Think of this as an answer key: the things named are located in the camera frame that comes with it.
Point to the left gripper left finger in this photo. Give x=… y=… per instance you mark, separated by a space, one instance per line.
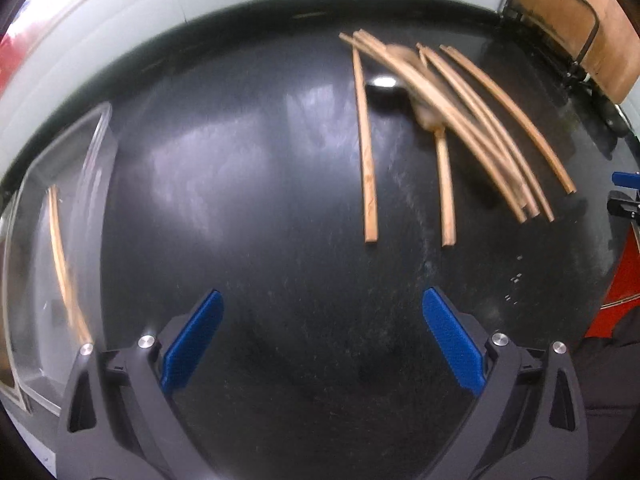
x=118 y=419

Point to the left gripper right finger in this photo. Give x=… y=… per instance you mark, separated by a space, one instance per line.
x=527 y=420

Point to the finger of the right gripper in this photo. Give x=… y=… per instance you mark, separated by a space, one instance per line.
x=626 y=179

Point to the wooden chopstick long crossing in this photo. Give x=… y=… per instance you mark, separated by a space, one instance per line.
x=413 y=74

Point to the red stool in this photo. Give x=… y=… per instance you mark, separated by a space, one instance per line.
x=622 y=295

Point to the clear plastic tray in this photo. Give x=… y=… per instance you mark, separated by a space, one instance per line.
x=52 y=266

